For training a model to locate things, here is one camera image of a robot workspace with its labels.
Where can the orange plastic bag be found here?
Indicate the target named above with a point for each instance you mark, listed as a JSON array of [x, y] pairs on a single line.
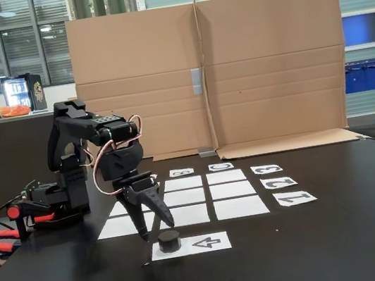
[[13, 111]]

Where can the number 1 paper sheet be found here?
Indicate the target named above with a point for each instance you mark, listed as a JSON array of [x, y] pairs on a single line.
[[295, 199]]

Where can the black octagonal token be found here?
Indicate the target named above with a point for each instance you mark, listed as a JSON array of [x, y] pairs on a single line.
[[169, 242]]

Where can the black mini fridge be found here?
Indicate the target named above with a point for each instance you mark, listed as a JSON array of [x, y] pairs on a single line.
[[35, 89]]

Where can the grey tape strip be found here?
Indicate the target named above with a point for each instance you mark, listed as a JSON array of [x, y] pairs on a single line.
[[206, 152], [197, 81]]

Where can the letter C paper sheet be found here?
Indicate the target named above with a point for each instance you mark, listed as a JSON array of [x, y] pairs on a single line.
[[212, 168]]

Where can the letter B paper sheet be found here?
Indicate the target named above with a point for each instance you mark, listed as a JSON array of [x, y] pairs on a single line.
[[173, 173]]

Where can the brown cardboard panel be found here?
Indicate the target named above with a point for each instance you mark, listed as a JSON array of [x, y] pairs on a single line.
[[144, 47], [269, 27]]

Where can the white square paper sheet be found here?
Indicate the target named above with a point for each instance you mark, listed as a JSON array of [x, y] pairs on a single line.
[[183, 183], [116, 208], [186, 197], [188, 216], [115, 227], [226, 176], [241, 207], [232, 189]]

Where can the letter A paper sheet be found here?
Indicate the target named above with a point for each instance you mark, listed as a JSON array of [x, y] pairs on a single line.
[[154, 176]]

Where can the number 2 paper sheet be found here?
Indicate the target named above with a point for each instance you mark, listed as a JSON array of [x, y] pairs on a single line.
[[279, 182]]

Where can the white arrow paper sheet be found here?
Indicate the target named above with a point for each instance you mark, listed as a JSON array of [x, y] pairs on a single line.
[[207, 243]]

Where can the number 3 paper sheet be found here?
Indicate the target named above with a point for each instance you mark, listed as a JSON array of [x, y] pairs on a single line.
[[266, 169]]

